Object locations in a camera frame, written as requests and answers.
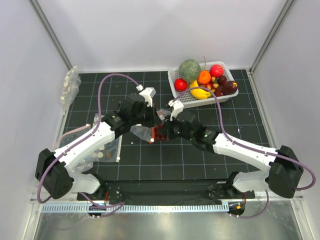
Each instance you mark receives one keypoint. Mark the left aluminium frame post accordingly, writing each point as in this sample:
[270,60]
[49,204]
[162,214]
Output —
[50,32]

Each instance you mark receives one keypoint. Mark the white slotted cable duct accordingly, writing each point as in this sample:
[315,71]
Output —
[87,208]

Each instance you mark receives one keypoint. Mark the dark red plum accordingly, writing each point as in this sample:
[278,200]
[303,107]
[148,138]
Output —
[222,80]

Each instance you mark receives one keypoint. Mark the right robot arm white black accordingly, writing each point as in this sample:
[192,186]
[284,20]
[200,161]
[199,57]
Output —
[278,170]

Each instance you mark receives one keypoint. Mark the dark red apple right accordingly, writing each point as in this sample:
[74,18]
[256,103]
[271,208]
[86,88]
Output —
[229,88]

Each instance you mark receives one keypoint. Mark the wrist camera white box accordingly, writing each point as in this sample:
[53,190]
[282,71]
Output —
[176,107]
[148,93]

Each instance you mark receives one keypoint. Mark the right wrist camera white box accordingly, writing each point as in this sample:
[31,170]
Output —
[176,107]

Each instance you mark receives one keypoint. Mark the aluminium frame post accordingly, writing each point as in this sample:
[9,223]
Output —
[50,32]
[280,19]

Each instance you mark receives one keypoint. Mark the small strawberries pile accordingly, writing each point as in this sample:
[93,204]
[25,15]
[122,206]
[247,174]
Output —
[212,84]

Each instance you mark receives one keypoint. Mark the red pepper left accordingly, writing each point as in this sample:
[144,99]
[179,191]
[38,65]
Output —
[180,85]

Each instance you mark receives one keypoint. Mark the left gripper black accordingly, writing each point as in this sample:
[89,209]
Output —
[152,121]

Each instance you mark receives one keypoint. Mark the crumpled clear bag left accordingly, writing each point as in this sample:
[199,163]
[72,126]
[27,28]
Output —
[70,136]

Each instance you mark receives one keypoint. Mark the white plastic fruit basket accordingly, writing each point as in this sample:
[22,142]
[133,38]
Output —
[187,99]

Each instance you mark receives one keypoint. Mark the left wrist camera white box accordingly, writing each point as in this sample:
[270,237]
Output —
[148,93]

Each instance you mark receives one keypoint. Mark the green netted melon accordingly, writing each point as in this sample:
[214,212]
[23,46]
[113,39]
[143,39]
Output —
[189,70]

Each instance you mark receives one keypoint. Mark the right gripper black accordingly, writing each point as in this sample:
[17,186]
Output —
[168,126]

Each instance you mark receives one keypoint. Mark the bag of white discs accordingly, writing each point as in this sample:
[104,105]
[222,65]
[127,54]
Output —
[109,152]

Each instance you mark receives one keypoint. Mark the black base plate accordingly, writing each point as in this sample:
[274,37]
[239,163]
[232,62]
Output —
[193,192]

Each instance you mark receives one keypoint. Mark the right aluminium frame post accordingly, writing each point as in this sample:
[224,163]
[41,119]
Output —
[280,19]

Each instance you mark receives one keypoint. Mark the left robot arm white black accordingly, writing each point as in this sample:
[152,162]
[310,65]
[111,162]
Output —
[55,170]

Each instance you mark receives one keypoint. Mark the orange fruit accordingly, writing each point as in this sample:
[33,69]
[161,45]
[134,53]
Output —
[204,77]

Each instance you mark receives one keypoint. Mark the black grid cutting mat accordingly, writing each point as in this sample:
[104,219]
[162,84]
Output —
[166,160]

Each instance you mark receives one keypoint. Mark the purple grape bunch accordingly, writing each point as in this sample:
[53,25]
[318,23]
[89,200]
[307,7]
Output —
[161,133]

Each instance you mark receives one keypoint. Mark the red apple top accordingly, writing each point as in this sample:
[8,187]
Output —
[216,71]

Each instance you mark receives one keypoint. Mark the clear bag at wall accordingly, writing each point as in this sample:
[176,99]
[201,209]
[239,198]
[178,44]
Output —
[70,88]

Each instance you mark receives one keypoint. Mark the yellow banana bunch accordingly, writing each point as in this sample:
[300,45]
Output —
[199,93]

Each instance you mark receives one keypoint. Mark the clear zip bag red zipper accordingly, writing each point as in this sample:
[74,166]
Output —
[147,133]

